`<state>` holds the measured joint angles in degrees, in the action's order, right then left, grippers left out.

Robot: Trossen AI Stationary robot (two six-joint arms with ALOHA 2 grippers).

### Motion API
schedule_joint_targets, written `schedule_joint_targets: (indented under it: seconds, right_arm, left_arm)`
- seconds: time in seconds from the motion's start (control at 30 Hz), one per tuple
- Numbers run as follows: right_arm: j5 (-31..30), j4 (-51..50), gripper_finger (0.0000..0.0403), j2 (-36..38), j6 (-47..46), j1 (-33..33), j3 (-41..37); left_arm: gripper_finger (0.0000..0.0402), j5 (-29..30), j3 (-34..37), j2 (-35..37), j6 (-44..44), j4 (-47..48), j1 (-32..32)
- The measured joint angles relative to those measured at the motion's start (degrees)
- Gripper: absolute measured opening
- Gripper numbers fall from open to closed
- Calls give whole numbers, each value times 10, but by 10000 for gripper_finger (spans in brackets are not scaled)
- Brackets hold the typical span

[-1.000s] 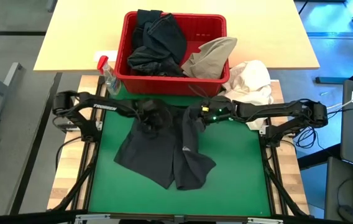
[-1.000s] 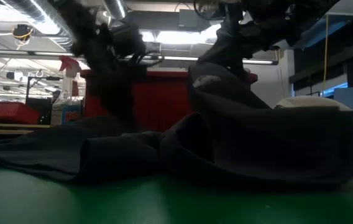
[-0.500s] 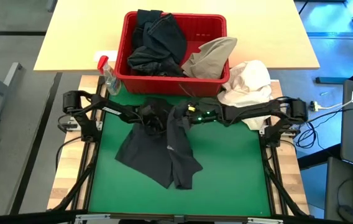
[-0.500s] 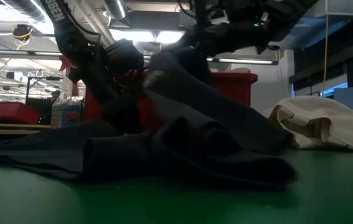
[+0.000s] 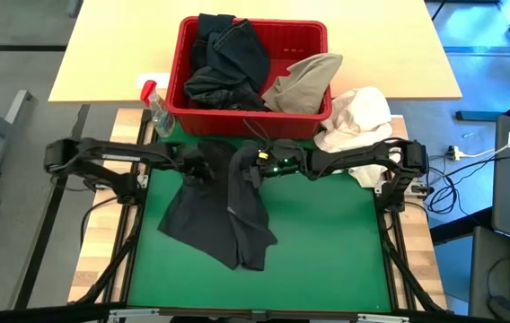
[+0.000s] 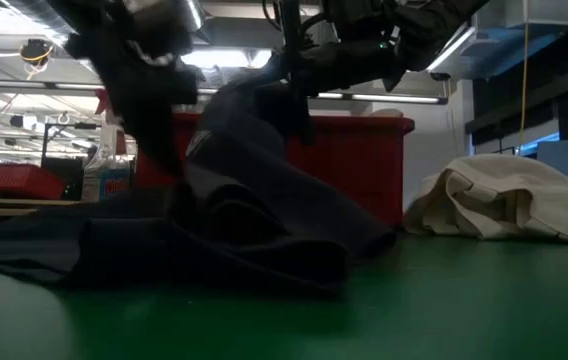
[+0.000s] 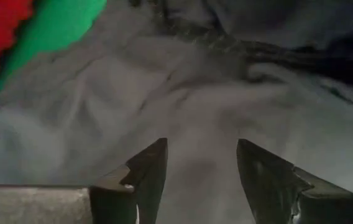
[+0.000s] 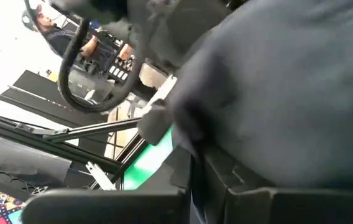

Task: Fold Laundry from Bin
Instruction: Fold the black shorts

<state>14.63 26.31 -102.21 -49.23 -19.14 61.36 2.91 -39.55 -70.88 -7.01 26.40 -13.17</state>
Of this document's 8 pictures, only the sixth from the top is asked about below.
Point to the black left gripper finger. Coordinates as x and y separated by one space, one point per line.
171 140
139 140

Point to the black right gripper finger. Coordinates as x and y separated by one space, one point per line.
299 120
271 105

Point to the dark navy garment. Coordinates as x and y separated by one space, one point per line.
244 215

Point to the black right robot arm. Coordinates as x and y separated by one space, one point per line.
414 25

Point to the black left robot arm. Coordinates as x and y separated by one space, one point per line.
89 20

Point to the red plastic laundry bin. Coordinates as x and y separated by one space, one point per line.
354 165

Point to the small red plastic bin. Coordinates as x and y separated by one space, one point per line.
14 180

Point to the clear spray bottle red trigger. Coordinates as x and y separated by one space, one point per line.
106 182

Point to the long ceiling light bar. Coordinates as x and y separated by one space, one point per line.
394 98

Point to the black metal stand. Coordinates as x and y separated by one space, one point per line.
44 145

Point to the beige wooden desk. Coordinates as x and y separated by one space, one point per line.
14 205

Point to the white ceiling ventilation unit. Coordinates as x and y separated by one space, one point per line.
539 12

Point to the white crumpled garment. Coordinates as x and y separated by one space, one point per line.
504 200

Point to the grey blue panel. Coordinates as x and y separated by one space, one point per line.
564 157

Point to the silver ventilation duct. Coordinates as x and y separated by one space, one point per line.
195 12

